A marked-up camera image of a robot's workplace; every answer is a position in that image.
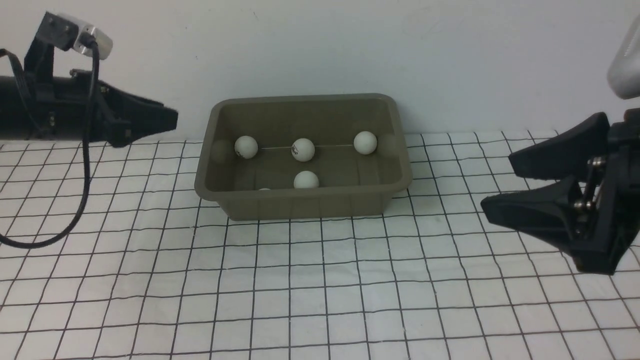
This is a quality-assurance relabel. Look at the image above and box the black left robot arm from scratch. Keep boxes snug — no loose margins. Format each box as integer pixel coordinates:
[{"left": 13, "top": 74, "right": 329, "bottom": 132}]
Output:
[{"left": 0, "top": 69, "right": 178, "bottom": 148}]

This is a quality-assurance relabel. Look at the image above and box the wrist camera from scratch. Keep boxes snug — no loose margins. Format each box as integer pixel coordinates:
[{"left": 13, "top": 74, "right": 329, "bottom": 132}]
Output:
[
  {"left": 606, "top": 15, "right": 640, "bottom": 100},
  {"left": 23, "top": 11, "right": 114, "bottom": 81}
]

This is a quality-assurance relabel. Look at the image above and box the left camera black cable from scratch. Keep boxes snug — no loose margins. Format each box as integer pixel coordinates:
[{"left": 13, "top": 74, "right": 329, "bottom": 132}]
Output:
[{"left": 0, "top": 37, "right": 101, "bottom": 249}]

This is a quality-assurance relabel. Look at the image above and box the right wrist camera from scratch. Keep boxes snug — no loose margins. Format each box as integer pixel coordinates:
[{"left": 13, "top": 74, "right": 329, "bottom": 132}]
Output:
[{"left": 606, "top": 15, "right": 640, "bottom": 100}]

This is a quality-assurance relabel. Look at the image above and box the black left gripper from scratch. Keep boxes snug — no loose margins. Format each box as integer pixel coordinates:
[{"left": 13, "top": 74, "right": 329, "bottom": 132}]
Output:
[{"left": 30, "top": 70, "right": 179, "bottom": 148}]

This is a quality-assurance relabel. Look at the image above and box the white black-grid tablecloth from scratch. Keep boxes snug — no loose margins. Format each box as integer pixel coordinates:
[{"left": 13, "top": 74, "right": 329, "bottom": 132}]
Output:
[{"left": 0, "top": 130, "right": 640, "bottom": 360}]

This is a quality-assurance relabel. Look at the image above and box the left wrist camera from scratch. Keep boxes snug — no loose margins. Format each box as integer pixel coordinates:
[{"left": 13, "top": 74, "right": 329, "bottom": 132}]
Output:
[{"left": 23, "top": 11, "right": 114, "bottom": 81}]

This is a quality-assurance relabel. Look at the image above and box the plain white ping-pong ball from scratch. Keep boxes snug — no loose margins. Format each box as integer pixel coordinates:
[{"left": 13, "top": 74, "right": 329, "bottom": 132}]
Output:
[{"left": 293, "top": 170, "right": 320, "bottom": 189}]

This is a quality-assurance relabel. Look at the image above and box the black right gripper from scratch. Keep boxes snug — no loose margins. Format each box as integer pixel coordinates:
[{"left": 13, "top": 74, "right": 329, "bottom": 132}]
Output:
[{"left": 480, "top": 109, "right": 640, "bottom": 275}]

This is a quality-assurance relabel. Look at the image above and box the olive green plastic bin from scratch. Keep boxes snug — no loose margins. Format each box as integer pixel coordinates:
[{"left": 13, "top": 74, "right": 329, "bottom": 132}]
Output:
[{"left": 194, "top": 93, "right": 413, "bottom": 221}]

